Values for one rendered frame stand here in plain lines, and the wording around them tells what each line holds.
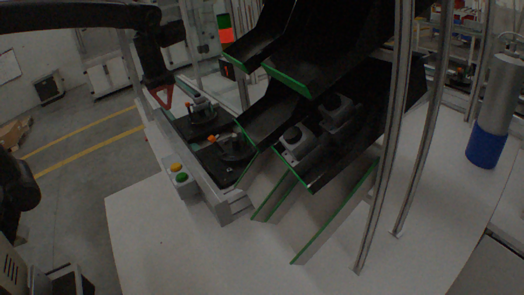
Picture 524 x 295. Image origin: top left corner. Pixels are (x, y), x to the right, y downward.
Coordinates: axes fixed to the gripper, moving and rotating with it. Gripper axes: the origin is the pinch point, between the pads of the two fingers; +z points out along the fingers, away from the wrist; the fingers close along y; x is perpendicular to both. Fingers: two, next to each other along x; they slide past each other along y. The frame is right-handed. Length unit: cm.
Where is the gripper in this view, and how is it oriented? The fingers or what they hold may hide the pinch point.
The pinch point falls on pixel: (167, 106)
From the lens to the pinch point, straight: 68.7
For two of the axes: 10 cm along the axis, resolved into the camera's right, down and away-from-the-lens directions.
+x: -8.3, 4.2, -3.6
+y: -5.3, -4.3, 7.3
